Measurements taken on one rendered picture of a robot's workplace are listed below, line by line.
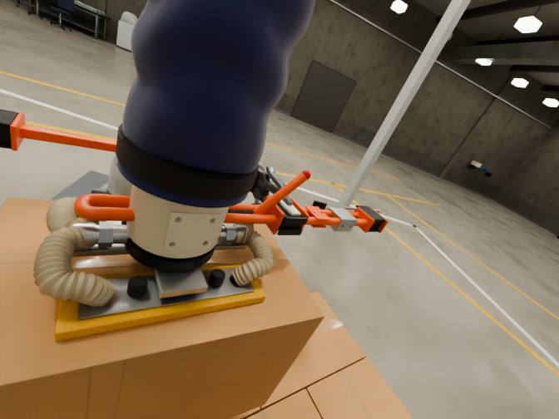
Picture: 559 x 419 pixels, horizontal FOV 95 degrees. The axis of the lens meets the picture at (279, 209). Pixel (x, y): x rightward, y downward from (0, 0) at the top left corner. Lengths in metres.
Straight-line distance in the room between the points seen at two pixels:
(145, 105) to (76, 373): 0.36
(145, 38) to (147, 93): 0.06
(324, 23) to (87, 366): 14.47
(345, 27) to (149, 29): 14.55
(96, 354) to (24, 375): 0.07
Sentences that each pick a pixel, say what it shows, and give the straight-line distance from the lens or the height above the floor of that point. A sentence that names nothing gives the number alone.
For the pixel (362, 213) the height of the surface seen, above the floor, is 1.22.
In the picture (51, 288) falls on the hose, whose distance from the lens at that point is 0.47.
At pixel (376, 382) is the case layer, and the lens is 1.41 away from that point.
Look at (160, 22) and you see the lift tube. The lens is 0.37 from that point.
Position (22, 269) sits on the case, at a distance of 0.60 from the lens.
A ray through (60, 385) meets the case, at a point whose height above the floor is 1.04.
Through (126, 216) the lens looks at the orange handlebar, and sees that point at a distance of 0.49.
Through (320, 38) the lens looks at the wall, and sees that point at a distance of 14.50.
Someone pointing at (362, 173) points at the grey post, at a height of 0.85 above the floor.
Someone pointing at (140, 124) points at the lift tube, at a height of 1.36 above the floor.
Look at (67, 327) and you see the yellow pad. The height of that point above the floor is 1.09.
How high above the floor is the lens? 1.48
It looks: 25 degrees down
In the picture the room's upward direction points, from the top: 24 degrees clockwise
